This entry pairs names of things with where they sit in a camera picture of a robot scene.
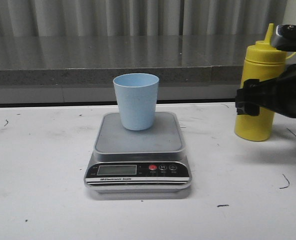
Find yellow squeeze bottle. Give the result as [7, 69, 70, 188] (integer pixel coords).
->
[235, 23, 288, 142]

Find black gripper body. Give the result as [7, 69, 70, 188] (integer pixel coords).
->
[273, 64, 296, 118]

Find grey steel counter shelf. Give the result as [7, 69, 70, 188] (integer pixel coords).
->
[0, 34, 264, 105]

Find silver electronic kitchen scale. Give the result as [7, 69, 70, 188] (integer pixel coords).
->
[84, 111, 192, 200]

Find silver wrist camera on gripper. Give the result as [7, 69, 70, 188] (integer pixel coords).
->
[271, 24, 296, 52]

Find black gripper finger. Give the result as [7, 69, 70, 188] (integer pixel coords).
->
[235, 78, 277, 116]

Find light blue plastic cup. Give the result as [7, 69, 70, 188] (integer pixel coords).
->
[113, 73, 159, 131]

